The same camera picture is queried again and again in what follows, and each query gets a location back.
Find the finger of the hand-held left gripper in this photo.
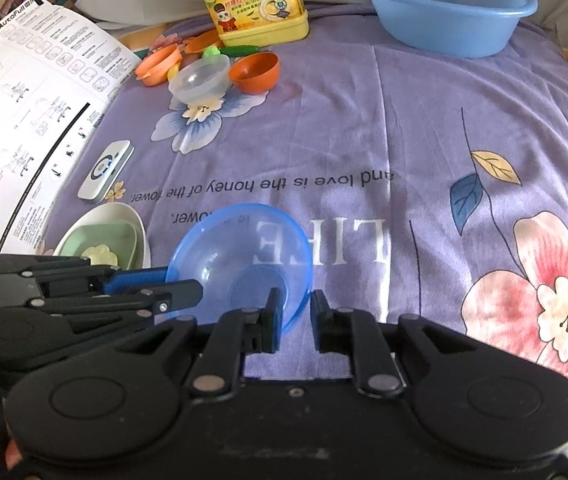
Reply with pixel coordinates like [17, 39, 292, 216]
[0, 254, 171, 297]
[26, 280, 205, 333]

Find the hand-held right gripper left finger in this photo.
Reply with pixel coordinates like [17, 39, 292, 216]
[114, 288, 285, 398]

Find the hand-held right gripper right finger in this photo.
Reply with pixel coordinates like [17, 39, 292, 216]
[310, 290, 470, 396]

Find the yellow flower-shaped plate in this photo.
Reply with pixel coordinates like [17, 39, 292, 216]
[80, 244, 121, 267]

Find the white round plate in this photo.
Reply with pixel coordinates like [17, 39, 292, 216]
[54, 202, 151, 270]

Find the green square plate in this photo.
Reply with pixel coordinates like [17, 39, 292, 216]
[59, 222, 141, 267]

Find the small blue plastic bowl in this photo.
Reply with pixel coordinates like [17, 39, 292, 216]
[165, 203, 314, 337]

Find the white pocket device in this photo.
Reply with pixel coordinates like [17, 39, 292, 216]
[77, 141, 135, 203]

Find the purple floral bedsheet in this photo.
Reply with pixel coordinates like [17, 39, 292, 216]
[39, 5, 568, 411]

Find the printed instruction sheet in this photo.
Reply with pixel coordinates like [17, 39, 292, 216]
[0, 0, 142, 256]

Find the clear plastic bowl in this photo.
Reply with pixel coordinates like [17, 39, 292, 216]
[168, 53, 231, 103]

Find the orange toy dish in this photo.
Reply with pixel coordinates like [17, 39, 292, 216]
[184, 30, 222, 56]
[135, 44, 185, 86]

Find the small orange bowl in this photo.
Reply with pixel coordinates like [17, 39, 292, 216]
[228, 53, 281, 94]

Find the yellow detergent pump bottle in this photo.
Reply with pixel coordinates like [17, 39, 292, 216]
[187, 0, 310, 47]

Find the large blue plastic basin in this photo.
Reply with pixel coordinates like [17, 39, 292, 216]
[349, 0, 539, 59]

